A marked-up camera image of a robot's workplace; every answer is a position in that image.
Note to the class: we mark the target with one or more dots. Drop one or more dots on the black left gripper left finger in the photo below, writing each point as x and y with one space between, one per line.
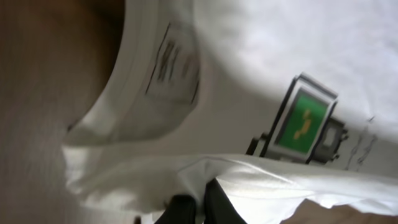
181 210

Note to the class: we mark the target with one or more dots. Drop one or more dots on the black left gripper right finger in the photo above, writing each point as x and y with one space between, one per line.
217 207

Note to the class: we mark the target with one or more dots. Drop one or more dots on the white printed t-shirt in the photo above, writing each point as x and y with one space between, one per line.
278 101

